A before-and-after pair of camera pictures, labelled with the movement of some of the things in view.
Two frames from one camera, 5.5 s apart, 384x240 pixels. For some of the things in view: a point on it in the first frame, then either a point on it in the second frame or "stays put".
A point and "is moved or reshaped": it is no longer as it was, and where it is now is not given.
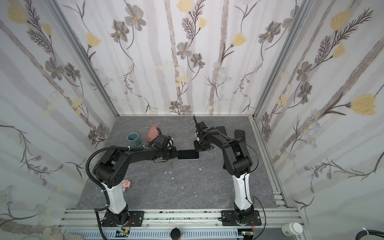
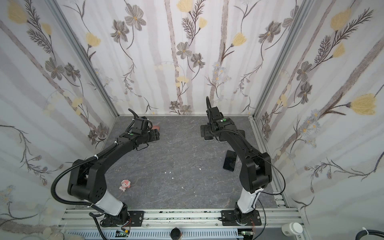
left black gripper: [174, 153] → [155, 135]
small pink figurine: [126, 184] stays put
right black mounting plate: [229, 218] stays put
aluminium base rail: [196, 224] stays put
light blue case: [190, 154] is moved or reshaped
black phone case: [240, 133] stays put
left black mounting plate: [136, 218] stays put
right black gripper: [198, 144] → [207, 132]
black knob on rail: [175, 234] stays put
